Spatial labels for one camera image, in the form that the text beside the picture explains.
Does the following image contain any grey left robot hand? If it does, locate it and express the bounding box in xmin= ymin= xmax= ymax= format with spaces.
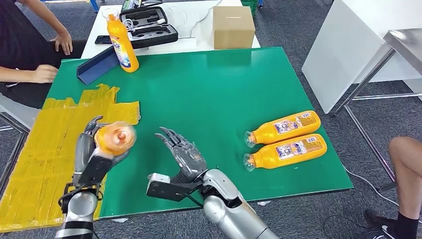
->
xmin=72 ymin=115 xmax=130 ymax=185

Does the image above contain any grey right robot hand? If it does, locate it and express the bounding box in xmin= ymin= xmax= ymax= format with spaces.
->
xmin=155 ymin=126 xmax=209 ymax=184

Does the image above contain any person's left hand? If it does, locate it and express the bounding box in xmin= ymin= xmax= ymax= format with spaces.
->
xmin=51 ymin=30 xmax=74 ymax=56

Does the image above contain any person's right hand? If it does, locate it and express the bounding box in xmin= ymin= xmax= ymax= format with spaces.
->
xmin=31 ymin=64 xmax=59 ymax=84

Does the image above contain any orange plastic bottle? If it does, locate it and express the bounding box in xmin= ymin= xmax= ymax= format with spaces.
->
xmin=243 ymin=133 xmax=328 ymax=172
xmin=94 ymin=121 xmax=137 ymax=157
xmin=244 ymin=110 xmax=321 ymax=148
xmin=106 ymin=13 xmax=140 ymax=73

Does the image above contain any yellow tape patch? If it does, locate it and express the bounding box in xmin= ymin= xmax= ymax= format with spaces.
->
xmin=0 ymin=84 xmax=141 ymax=233

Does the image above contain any blue tablet cover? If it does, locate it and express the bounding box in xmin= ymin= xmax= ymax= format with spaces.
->
xmin=76 ymin=45 xmax=120 ymax=86

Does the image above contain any person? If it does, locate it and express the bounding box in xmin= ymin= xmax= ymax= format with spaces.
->
xmin=0 ymin=0 xmax=87 ymax=110

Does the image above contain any grey seat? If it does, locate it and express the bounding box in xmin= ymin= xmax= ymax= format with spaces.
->
xmin=0 ymin=92 xmax=42 ymax=129

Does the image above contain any black foam-lined case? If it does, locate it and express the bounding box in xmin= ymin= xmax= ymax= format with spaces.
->
xmin=118 ymin=5 xmax=179 ymax=50

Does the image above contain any white table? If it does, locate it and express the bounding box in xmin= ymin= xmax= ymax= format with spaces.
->
xmin=81 ymin=0 xmax=261 ymax=60

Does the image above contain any brown cardboard box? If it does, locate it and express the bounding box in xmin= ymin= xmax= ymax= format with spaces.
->
xmin=212 ymin=5 xmax=256 ymax=50

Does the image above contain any green plastic crate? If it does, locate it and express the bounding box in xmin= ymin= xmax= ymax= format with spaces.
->
xmin=240 ymin=0 xmax=259 ymax=15

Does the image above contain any white cabinet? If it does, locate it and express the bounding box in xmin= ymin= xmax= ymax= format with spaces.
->
xmin=302 ymin=0 xmax=422 ymax=115

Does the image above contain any black shoe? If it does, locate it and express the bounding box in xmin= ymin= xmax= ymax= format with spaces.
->
xmin=363 ymin=209 xmax=400 ymax=239

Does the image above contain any person's leg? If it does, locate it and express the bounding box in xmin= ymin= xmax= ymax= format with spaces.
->
xmin=388 ymin=136 xmax=422 ymax=219

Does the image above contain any black sock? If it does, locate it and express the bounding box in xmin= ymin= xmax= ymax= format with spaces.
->
xmin=394 ymin=213 xmax=421 ymax=239

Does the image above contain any steel table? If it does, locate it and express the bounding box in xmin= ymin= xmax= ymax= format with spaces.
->
xmin=329 ymin=28 xmax=422 ymax=194

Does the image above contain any black left camera bracket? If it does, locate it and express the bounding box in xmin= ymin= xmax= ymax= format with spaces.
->
xmin=78 ymin=155 xmax=115 ymax=187

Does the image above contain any black camera bracket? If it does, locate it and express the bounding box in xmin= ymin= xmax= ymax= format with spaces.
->
xmin=78 ymin=155 xmax=115 ymax=187
xmin=146 ymin=179 xmax=204 ymax=203

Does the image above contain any black right camera bracket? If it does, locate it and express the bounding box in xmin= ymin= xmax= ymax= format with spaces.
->
xmin=146 ymin=179 xmax=204 ymax=203

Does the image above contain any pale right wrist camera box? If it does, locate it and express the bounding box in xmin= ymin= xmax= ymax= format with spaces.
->
xmin=147 ymin=173 xmax=171 ymax=185

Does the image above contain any grey metal frame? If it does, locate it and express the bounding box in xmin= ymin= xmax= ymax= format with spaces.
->
xmin=0 ymin=112 xmax=30 ymax=195

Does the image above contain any white charger cable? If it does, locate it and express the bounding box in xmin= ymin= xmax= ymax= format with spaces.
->
xmin=125 ymin=18 xmax=167 ymax=34

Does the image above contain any thin white table cable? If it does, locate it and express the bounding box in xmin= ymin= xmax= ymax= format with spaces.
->
xmin=190 ymin=0 xmax=224 ymax=37

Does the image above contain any white floor cable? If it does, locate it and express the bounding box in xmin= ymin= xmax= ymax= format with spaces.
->
xmin=343 ymin=166 xmax=401 ymax=208

